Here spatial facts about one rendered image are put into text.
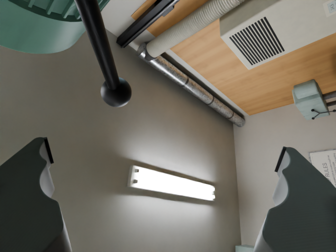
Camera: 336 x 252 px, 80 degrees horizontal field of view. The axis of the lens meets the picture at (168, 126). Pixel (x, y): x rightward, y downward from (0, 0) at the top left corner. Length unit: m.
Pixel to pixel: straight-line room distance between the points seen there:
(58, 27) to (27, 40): 0.04
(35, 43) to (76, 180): 1.36
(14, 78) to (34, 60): 0.20
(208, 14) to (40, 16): 1.60
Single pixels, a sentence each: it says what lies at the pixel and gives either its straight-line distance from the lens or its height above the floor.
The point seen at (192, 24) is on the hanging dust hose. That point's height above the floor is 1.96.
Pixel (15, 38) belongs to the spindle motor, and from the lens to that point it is 0.31.
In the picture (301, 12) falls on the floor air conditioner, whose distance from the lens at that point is 1.80.
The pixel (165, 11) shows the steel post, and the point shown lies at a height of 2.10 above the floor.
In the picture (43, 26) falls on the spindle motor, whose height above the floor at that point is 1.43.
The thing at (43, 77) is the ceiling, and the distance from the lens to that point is 1.71.
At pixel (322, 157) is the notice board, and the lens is 3.12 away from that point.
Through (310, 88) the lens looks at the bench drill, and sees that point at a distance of 2.27.
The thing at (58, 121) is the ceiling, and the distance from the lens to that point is 1.63.
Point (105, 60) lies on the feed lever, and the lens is 0.19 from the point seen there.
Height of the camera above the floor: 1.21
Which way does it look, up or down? 41 degrees up
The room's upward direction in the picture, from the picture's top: 108 degrees counter-clockwise
